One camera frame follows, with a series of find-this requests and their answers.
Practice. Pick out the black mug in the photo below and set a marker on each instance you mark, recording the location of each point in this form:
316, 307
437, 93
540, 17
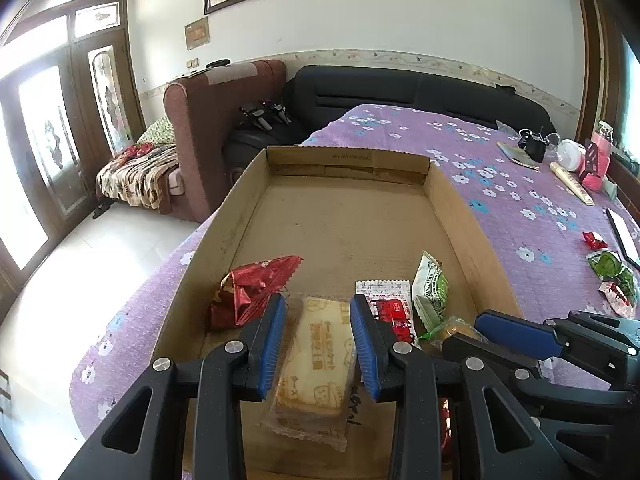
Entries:
532, 144

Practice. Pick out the wooden glass door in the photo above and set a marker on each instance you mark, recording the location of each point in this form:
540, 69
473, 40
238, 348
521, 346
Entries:
68, 105

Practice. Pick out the black phone stand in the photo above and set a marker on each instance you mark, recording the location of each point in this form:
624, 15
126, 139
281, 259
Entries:
590, 162

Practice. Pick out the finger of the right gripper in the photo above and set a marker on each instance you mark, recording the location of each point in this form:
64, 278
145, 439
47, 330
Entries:
557, 338
608, 328

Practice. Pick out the red foil snack packet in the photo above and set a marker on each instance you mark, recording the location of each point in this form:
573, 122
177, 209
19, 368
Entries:
594, 240

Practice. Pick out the toast biscuit packet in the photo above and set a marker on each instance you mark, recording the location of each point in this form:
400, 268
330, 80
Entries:
310, 398

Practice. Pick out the small wall plaque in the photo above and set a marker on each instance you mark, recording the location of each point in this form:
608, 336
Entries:
197, 33

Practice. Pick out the black sofa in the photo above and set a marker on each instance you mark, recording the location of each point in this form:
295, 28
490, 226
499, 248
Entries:
320, 94

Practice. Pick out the pink thermos bottle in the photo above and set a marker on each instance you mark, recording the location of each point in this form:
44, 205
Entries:
603, 137

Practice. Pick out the red white snack packet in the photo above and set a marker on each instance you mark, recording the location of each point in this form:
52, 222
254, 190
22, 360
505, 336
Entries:
390, 302

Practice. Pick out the black smartphone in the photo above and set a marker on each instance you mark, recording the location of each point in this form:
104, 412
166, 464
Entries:
624, 238

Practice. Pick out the cream lotion tube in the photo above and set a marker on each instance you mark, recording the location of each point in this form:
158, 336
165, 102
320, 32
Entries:
571, 183

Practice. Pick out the green pea snack packet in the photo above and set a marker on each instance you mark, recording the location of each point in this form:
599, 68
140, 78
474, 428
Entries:
609, 268

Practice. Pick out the white round container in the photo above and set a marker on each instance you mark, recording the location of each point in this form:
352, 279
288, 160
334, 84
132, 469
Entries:
570, 155

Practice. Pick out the brown armchair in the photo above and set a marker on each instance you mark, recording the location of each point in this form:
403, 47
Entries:
204, 109

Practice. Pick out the dark red foil snack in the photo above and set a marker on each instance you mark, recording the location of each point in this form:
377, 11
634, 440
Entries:
243, 294

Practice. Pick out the green white snack packet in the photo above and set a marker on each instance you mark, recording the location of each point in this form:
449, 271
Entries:
429, 292

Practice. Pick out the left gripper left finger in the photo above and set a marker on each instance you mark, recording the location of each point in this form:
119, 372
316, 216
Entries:
240, 370

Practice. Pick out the cardboard tray box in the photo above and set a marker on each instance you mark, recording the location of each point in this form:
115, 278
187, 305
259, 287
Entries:
352, 214

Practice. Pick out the olive notebook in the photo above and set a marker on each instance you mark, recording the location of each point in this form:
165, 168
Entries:
518, 156

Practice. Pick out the patterned blanket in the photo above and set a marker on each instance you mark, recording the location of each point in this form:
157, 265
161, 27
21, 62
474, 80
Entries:
139, 176

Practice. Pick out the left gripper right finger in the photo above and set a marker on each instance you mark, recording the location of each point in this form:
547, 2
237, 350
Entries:
395, 371

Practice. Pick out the purple floral tablecloth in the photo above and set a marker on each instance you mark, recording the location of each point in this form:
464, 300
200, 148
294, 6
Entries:
535, 226

